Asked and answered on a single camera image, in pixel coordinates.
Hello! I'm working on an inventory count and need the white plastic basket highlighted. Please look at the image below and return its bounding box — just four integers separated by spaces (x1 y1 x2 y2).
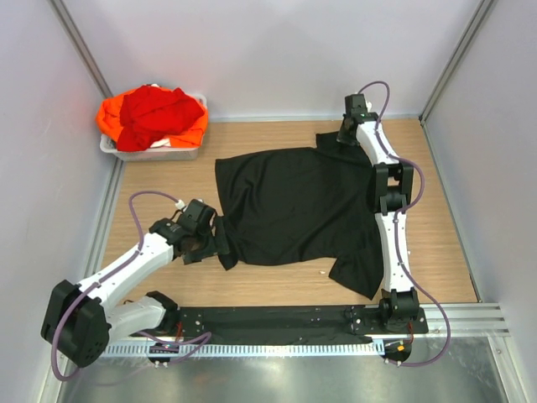
98 94 208 163

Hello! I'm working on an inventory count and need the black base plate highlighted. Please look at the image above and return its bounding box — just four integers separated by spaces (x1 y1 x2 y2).
147 305 429 346

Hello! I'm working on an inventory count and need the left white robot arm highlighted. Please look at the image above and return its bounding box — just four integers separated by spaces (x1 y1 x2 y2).
40 199 229 369

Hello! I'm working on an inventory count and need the red t shirt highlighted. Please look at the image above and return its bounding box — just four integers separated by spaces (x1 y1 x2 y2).
116 85 205 153

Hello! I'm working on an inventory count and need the orange t shirt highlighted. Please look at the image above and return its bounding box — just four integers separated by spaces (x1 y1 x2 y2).
95 88 210 150

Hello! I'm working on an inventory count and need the black t shirt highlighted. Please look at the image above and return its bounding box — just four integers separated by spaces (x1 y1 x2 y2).
215 133 383 299

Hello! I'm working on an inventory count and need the perforated metal cable rail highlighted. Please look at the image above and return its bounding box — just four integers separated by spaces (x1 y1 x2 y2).
102 339 385 359

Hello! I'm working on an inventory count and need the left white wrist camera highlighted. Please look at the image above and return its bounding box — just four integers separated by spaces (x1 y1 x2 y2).
175 200 186 211

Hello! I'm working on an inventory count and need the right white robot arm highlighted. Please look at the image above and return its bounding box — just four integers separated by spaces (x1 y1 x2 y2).
337 93 420 333

